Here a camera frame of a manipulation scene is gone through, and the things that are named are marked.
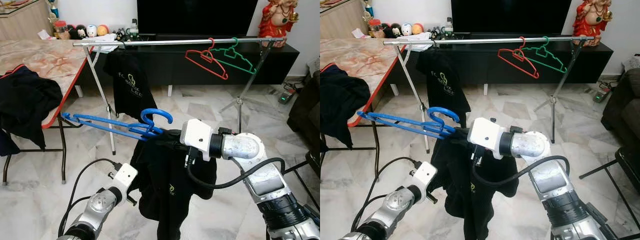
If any blue plastic hanger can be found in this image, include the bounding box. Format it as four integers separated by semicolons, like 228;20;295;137
357;106;461;140
61;107;174;142

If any navy garment with red trim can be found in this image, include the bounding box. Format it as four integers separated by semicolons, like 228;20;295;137
320;62;372;150
0;64;64;157

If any red plastic hanger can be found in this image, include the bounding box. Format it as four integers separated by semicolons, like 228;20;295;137
184;37;230;81
496;36;541;80

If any green plastic hanger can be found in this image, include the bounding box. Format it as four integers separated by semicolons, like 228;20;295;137
520;35;568;74
210;36;258;75

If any black television cabinet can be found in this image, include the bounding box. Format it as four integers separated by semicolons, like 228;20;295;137
400;33;615;96
92;34;301;97

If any silver metal clothes rack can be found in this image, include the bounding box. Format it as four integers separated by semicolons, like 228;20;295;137
72;36;287;156
382;35;596;154

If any white paper stack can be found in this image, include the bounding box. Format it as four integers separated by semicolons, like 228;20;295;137
406;32;436;52
92;39;126;54

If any power strip with green light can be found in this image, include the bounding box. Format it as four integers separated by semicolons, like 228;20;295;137
592;82;617;103
277;82;303;106

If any pink marble table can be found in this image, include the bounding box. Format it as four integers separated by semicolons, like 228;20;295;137
320;37;407;176
0;39;95;186

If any black flat television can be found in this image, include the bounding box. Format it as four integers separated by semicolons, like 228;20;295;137
450;0;572;35
136;0;259;36

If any dark grey fabric sofa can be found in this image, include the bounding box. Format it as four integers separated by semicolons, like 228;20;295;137
287;70;321;151
600;67;640;147

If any red gold buddha statue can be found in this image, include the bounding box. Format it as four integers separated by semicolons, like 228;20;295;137
258;0;300;48
572;0;613;47

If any light wooden cabinet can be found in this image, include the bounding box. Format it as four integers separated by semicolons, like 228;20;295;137
320;0;368;40
0;0;55;41

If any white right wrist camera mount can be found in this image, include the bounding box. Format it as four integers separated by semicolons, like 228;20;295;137
179;119;214;162
467;117;504;153

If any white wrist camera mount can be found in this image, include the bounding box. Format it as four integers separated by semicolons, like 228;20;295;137
179;119;214;162
108;162;139;195
467;117;504;153
407;161;438;193

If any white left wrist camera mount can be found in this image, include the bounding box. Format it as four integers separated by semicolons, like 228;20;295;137
407;161;438;193
108;162;139;195

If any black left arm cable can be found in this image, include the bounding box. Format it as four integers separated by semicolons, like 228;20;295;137
58;158;121;236
352;156;420;233

